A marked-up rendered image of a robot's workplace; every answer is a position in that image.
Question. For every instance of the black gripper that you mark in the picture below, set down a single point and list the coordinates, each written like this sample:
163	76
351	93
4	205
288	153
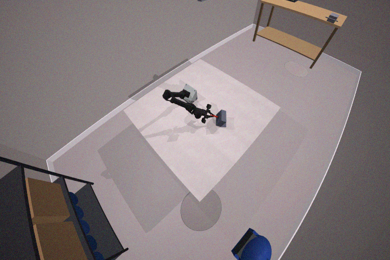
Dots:
204	113

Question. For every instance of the grey sloped panel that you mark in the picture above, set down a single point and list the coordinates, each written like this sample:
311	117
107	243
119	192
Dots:
221	120

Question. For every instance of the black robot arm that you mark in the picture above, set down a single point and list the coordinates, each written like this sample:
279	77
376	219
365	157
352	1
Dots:
188	106

